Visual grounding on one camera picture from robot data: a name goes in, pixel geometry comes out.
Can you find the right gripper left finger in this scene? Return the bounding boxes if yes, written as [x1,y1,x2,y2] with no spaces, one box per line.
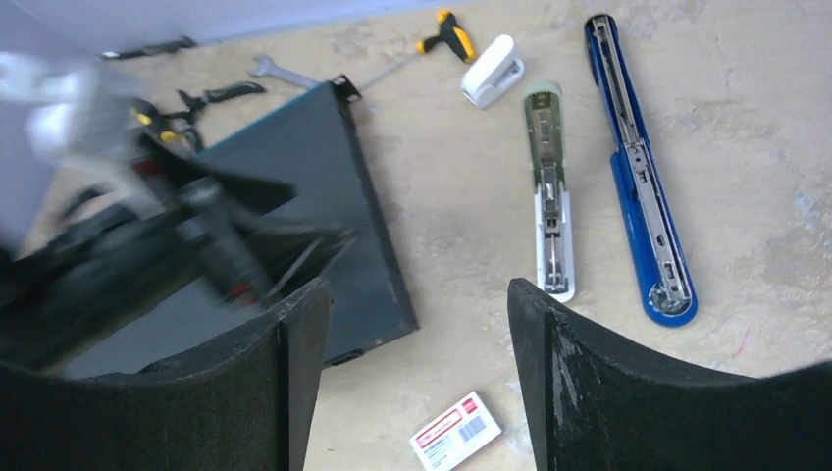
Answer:
[1,279,331,470]

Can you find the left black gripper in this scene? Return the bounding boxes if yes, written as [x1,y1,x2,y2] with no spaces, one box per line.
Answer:
[1,136,354,371]

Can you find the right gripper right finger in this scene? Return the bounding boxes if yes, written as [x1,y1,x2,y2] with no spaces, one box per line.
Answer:
[507,278,831,470]

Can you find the blue stapler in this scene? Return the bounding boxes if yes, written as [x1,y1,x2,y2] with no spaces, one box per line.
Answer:
[584,13,698,328]

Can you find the white stapler part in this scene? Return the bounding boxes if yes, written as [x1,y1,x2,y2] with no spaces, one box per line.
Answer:
[460,34,525,109]

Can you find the red white staple box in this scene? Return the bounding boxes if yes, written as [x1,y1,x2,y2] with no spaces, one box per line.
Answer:
[409,391,502,471]

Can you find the silver wrench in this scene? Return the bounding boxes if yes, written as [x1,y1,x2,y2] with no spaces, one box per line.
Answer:
[248,54,320,90]

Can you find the small yellow black screwdriver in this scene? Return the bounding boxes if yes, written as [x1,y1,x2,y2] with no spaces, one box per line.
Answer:
[358,9,477,93]

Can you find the black handled cutters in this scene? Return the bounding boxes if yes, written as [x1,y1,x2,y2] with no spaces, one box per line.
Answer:
[177,81,266,119]

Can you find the dark flat network switch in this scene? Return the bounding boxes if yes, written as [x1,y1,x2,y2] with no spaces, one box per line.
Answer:
[62,84,418,378]

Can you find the black tool at wall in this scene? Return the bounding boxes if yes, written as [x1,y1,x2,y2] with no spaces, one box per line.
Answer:
[98,35,196,61]

